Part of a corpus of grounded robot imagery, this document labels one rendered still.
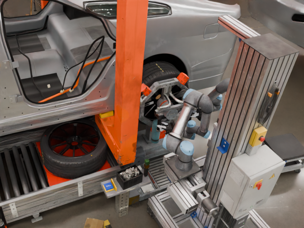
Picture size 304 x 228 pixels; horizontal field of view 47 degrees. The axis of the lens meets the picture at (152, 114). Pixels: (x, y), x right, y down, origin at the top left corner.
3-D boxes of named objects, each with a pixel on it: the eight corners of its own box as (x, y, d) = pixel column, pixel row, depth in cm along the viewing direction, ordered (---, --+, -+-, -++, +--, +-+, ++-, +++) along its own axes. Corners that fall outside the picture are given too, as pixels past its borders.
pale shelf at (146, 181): (143, 170, 338) (143, 168, 336) (150, 183, 327) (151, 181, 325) (100, 184, 321) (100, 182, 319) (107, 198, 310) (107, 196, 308)
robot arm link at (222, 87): (223, 89, 298) (201, 109, 343) (235, 87, 302) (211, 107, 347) (219, 77, 301) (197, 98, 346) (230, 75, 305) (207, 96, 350)
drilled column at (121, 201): (124, 206, 355) (125, 179, 328) (128, 214, 349) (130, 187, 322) (114, 209, 351) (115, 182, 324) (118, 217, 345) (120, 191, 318)
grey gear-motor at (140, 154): (129, 148, 407) (130, 125, 384) (144, 174, 379) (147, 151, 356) (114, 152, 399) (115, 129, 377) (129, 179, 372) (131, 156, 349)
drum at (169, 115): (167, 105, 360) (168, 94, 351) (177, 118, 346) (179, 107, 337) (155, 108, 355) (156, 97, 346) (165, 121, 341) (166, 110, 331)
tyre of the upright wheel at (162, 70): (126, 121, 384) (179, 99, 401) (135, 135, 369) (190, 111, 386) (117, 73, 338) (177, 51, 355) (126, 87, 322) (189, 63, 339)
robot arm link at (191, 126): (201, 123, 315) (198, 132, 322) (190, 118, 319) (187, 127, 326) (197, 128, 310) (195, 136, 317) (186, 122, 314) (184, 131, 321)
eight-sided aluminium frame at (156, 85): (181, 116, 381) (189, 73, 346) (184, 119, 376) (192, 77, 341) (135, 128, 360) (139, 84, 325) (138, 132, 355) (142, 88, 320)
